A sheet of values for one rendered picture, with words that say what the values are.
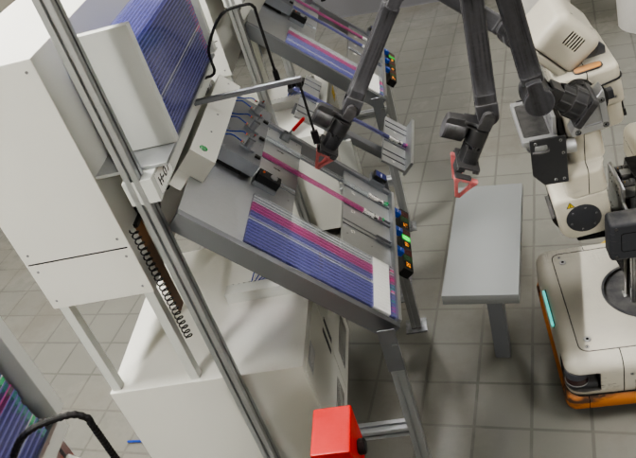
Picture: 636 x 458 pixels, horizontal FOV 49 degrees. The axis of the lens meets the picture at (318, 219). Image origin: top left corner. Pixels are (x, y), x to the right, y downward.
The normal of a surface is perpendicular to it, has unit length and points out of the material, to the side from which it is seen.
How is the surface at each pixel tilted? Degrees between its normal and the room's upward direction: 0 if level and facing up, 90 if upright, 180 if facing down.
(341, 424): 0
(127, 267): 90
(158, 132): 90
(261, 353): 0
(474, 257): 0
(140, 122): 90
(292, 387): 90
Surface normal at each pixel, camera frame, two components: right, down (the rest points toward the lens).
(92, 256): -0.05, 0.59
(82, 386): -0.25, -0.79
